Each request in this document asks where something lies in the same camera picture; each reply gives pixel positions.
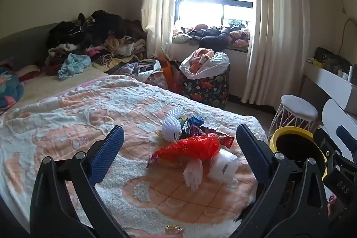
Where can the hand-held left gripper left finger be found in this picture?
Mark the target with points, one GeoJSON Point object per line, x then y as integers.
{"type": "Point", "coordinates": [107, 153]}

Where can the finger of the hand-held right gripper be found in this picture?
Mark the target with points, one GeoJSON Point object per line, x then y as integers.
{"type": "Point", "coordinates": [323, 143]}
{"type": "Point", "coordinates": [345, 137]}

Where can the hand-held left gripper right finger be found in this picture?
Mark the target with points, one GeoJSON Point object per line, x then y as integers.
{"type": "Point", "coordinates": [253, 154]}

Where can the yellow trash bin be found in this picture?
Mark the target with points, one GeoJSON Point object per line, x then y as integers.
{"type": "Point", "coordinates": [276, 140]}

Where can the dark brown snack wrapper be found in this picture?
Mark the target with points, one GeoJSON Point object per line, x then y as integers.
{"type": "Point", "coordinates": [226, 140]}

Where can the white plastic packaging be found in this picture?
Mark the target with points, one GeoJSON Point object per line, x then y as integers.
{"type": "Point", "coordinates": [223, 168]}

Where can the red plastic bag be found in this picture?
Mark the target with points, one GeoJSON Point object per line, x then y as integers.
{"type": "Point", "coordinates": [192, 147]}

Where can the small white foam net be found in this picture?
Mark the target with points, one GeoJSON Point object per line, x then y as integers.
{"type": "Point", "coordinates": [193, 175]}

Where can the black snack wrapper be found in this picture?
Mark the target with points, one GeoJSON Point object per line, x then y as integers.
{"type": "Point", "coordinates": [182, 122]}

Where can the white round stool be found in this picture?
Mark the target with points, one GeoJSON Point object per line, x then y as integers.
{"type": "Point", "coordinates": [298, 107]}

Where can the peach and white fleece blanket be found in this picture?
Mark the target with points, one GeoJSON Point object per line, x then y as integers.
{"type": "Point", "coordinates": [83, 115]}

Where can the white desk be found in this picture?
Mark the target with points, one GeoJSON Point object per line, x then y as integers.
{"type": "Point", "coordinates": [326, 79]}

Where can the white bottle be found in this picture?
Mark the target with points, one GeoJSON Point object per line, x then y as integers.
{"type": "Point", "coordinates": [350, 72]}

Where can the purple snack wrapper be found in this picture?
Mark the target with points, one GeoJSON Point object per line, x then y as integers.
{"type": "Point", "coordinates": [192, 130]}

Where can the blue crumpled wrapper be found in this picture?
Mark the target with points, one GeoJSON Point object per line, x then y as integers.
{"type": "Point", "coordinates": [195, 120]}

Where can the large white foam net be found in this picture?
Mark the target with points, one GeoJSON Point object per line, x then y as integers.
{"type": "Point", "coordinates": [171, 126]}

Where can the dinosaur print storage bag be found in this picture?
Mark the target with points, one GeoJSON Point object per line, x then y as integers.
{"type": "Point", "coordinates": [206, 90]}

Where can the dark green bag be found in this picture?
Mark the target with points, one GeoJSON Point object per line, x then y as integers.
{"type": "Point", "coordinates": [329, 58]}

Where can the lilac and white garment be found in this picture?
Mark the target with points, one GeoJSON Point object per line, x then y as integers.
{"type": "Point", "coordinates": [139, 69]}

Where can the light blue cloth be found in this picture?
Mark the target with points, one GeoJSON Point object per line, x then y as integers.
{"type": "Point", "coordinates": [74, 63]}

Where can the white plastic bag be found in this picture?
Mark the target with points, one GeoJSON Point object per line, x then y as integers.
{"type": "Point", "coordinates": [214, 65]}

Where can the orange bag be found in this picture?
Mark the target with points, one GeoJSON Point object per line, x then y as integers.
{"type": "Point", "coordinates": [170, 73]}

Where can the pink cloth bundle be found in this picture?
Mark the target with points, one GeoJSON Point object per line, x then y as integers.
{"type": "Point", "coordinates": [199, 56]}

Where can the wide cream curtain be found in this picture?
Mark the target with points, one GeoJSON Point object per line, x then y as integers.
{"type": "Point", "coordinates": [279, 31]}

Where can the clothes on window sill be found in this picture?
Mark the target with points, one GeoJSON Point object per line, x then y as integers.
{"type": "Point", "coordinates": [214, 37]}

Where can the pile of dark clothes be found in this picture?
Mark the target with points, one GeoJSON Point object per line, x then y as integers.
{"type": "Point", "coordinates": [97, 29]}

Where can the grey headboard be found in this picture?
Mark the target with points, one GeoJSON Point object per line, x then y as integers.
{"type": "Point", "coordinates": [25, 40]}

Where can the narrow cream curtain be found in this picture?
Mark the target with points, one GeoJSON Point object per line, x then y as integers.
{"type": "Point", "coordinates": [159, 3]}

